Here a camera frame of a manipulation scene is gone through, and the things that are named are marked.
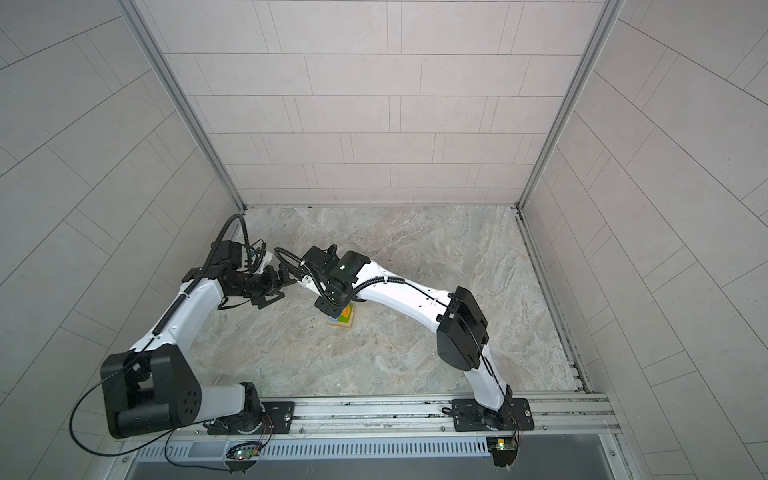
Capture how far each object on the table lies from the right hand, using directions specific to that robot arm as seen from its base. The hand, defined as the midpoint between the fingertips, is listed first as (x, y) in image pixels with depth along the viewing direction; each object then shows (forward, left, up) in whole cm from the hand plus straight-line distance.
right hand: (330, 305), depth 78 cm
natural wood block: (0, -2, -12) cm, 12 cm away
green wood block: (+1, -2, -10) cm, 10 cm away
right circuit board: (-32, -40, -14) cm, 53 cm away
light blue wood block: (0, +1, -9) cm, 9 cm away
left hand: (+8, +9, +2) cm, 12 cm away
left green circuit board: (-30, +17, -8) cm, 35 cm away
